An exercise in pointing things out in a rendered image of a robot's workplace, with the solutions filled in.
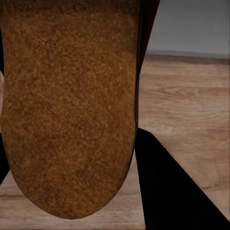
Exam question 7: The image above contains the sandal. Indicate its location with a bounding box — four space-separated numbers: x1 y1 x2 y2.
0 0 160 219

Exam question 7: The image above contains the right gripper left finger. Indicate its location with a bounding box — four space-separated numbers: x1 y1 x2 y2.
0 132 10 185

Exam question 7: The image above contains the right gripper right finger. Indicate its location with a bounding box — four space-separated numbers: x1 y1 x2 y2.
135 128 230 230

